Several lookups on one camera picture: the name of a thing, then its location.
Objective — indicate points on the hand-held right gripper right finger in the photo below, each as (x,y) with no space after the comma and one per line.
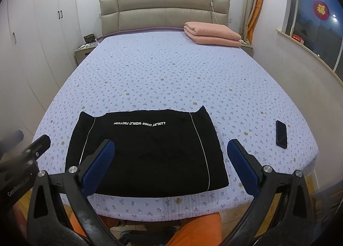
(242,165)

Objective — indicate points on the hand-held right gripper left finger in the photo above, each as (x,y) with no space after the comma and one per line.
(99,165)

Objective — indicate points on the bed with floral sheet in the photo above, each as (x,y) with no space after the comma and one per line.
(174,79)

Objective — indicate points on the wooden windowsill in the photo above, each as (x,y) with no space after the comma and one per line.
(313,53)

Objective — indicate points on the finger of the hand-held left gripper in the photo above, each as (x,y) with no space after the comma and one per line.
(34,149)
(13,140)

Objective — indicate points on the folded pink blanket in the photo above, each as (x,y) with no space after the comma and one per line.
(211,34)

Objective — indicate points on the black smartphone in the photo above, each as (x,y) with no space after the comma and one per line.
(281,134)

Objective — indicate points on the dark patterned bag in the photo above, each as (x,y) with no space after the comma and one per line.
(89,38)

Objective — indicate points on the orange and cream curtain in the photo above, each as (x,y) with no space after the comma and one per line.
(254,2)

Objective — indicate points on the white wardrobe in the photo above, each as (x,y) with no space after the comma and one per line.
(40,34)

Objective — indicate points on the person's orange pants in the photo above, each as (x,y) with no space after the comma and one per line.
(195,230)

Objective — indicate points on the small red box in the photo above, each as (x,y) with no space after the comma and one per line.
(298,39)

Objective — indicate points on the black hooded jacket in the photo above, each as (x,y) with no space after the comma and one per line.
(150,154)

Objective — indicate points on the round red window decoration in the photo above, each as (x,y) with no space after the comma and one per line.
(321,10)

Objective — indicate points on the window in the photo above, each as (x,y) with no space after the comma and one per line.
(316,37)

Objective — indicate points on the grey nightstand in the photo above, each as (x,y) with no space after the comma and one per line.
(248,49)
(84,54)

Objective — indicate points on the beige padded headboard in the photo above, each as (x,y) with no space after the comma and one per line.
(160,12)

